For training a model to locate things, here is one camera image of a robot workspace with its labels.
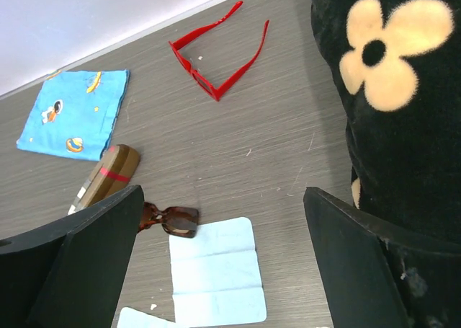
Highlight tortoiseshell brown sunglasses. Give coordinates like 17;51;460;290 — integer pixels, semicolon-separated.
138;202;200;239

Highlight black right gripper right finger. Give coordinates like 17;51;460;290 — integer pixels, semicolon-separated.
303;187;460;327

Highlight red sunglasses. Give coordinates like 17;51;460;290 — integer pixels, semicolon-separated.
168;1;270;102

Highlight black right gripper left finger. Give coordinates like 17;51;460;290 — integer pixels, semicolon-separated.
1;185;144;327

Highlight light blue cloth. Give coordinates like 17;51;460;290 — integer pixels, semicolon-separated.
117;307;180;328
169;217;267;327

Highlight black floral plush pillow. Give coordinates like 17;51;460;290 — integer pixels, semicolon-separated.
310;0;460;243

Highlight blue cartoon print cloth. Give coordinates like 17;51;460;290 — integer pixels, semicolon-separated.
17;70;130;161

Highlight brown striped glasses case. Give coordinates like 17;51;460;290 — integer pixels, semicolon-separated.
68;144;140;215

